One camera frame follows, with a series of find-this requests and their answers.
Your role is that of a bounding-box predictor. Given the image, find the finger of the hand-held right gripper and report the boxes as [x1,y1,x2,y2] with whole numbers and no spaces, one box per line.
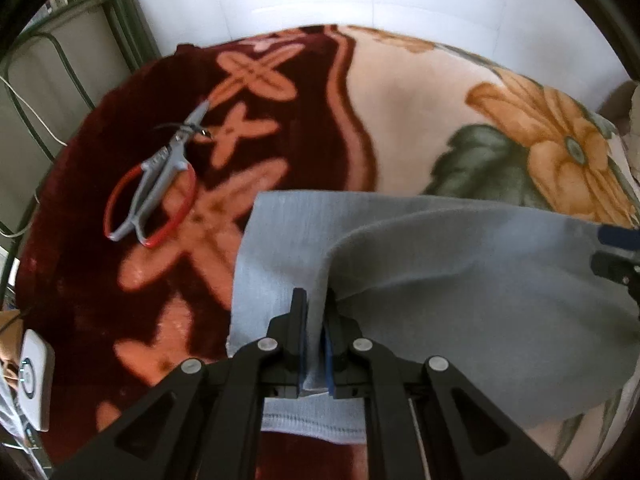
[598,224,640,252]
[590,251,640,318]

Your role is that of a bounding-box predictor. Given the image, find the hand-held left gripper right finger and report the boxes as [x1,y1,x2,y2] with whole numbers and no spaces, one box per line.
[322,287,571,480]

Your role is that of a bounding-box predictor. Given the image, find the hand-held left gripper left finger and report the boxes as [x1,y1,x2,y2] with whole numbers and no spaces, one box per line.
[50,287,311,480]

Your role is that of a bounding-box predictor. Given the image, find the grey pants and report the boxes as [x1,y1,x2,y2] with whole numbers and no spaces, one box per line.
[226,189,640,446]

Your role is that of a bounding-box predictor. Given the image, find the floral plush blanket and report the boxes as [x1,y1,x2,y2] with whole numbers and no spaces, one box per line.
[15,24,640,480]

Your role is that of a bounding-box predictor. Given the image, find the white electronic device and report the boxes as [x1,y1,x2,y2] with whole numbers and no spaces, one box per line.
[17,329,56,433]

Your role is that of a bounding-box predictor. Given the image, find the red handled scissors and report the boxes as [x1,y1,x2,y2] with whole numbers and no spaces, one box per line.
[102,100,213,249]

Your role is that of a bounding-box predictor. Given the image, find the white cable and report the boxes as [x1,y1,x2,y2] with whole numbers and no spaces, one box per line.
[0,75,68,148]

